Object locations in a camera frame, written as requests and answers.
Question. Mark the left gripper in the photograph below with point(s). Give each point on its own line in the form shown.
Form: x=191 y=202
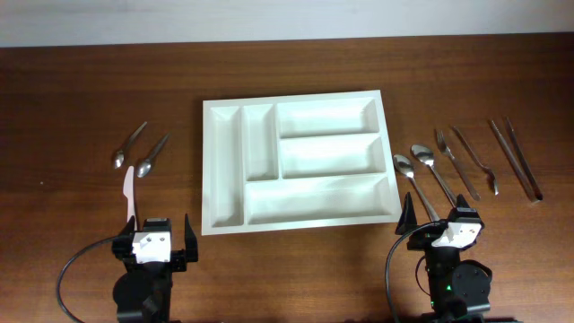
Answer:
x=181 y=257

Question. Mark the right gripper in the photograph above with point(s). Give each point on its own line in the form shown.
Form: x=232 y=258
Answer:
x=423 y=235

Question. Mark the steel tablespoon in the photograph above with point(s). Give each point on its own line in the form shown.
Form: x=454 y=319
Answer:
x=426 y=156
x=405 y=167

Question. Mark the white plastic knife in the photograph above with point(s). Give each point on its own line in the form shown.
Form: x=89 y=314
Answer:
x=128 y=192

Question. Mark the steel fork straight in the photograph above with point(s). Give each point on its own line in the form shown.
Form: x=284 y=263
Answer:
x=445 y=150

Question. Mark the steel fork curved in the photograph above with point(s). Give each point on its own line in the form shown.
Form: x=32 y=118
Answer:
x=488 y=171

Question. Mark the small teaspoon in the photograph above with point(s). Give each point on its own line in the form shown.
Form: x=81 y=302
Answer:
x=145 y=166
x=119 y=156

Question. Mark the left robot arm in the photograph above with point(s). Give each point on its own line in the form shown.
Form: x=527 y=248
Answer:
x=143 y=292

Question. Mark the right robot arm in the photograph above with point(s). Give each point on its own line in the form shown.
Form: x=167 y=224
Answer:
x=458 y=289

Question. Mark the white cutlery tray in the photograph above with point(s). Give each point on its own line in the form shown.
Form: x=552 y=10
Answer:
x=297 y=162

